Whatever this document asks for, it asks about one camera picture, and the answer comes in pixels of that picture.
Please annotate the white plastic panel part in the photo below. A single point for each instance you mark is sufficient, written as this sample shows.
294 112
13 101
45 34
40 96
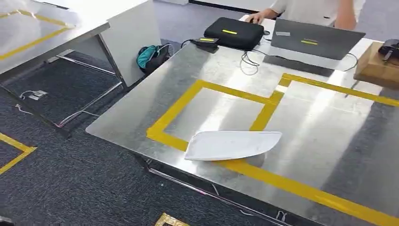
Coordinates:
230 145

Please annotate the yellow bench tape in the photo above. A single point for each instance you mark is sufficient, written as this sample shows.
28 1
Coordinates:
265 115

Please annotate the black power brick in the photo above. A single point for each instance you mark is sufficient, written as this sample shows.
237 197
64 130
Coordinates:
205 43

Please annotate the teal black backpack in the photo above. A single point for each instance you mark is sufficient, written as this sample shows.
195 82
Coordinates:
151 57

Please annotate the black zip case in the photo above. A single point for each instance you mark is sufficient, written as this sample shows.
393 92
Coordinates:
233 32

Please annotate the steel work bench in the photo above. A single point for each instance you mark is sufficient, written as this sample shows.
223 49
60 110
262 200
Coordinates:
327 131

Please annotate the grey laptop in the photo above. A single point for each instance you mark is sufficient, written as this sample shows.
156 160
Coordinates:
315 39

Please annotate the person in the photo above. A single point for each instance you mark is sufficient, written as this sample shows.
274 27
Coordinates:
311 11

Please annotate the white floor power strip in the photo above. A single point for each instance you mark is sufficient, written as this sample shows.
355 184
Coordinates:
35 95

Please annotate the steel side table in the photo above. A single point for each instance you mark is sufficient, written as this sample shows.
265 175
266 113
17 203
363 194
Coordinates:
46 31

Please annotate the yellow side table tape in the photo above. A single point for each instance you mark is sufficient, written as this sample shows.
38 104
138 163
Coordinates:
34 42

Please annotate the cardboard box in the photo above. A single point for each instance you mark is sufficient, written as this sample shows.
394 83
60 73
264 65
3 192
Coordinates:
374 68

